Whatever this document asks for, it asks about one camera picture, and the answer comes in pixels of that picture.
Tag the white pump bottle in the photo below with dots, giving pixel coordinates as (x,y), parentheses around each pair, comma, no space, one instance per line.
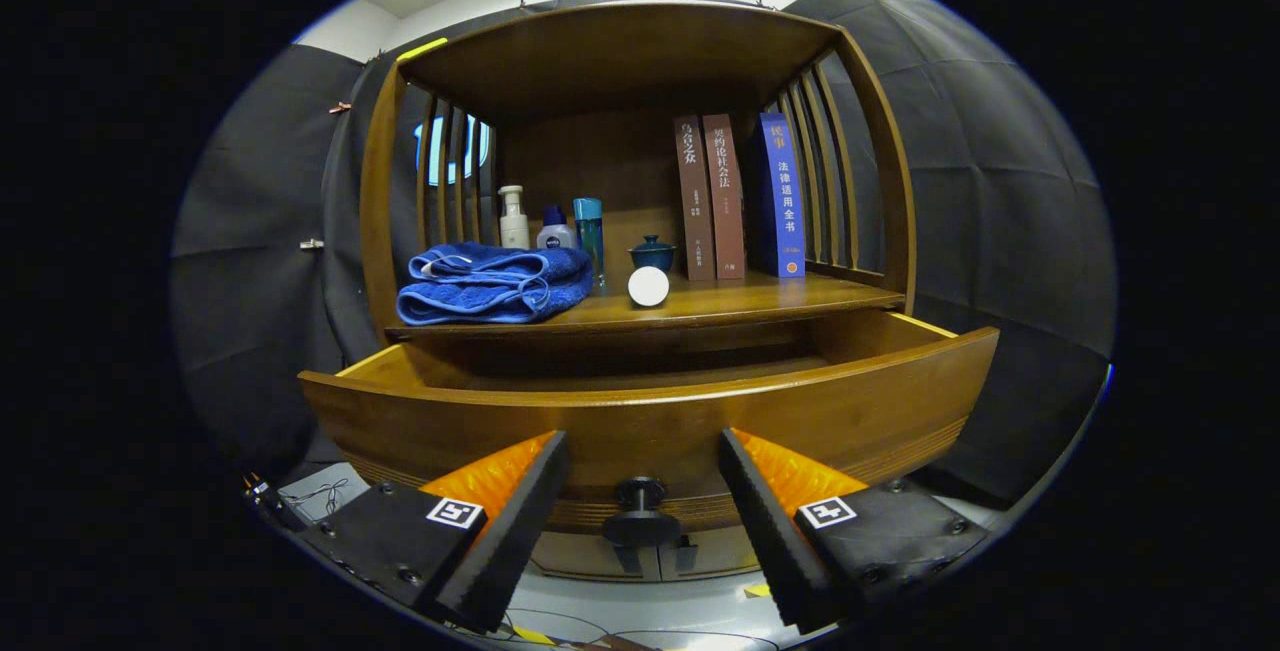
(514,226)

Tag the blue lidded tea bowl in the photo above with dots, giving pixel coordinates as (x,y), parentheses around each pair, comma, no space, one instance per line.
(655,253)

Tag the teal clear bottle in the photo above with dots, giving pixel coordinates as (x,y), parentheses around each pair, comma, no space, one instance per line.
(589,231)

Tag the white lotion bottle blue cap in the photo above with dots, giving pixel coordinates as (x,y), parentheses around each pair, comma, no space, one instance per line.
(556,234)

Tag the wooden countertop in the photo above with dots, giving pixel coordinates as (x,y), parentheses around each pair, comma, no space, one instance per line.
(720,301)

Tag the blue book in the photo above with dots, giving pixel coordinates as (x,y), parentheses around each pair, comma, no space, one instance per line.
(783,201)

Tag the brown book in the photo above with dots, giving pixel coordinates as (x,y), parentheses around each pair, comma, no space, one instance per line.
(726,201)
(693,201)

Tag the blue folded towel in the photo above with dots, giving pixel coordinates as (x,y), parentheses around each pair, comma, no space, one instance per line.
(490,296)

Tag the wooden cabinet door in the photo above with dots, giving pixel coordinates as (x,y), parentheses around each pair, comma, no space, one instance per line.
(715,556)
(580,556)

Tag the wooden drawer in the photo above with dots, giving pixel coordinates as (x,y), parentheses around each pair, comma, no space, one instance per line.
(640,431)

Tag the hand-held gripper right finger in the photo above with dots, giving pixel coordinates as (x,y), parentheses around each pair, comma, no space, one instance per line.
(765,521)

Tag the wooden cabinet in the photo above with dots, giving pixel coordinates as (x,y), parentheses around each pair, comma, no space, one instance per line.
(600,161)

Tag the yellow tape strip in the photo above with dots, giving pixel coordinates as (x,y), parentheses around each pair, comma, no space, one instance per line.
(422,49)

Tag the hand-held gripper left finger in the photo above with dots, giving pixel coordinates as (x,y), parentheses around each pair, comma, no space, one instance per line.
(520,521)

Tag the white and green tube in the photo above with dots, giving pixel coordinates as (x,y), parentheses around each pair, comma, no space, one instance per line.
(648,287)

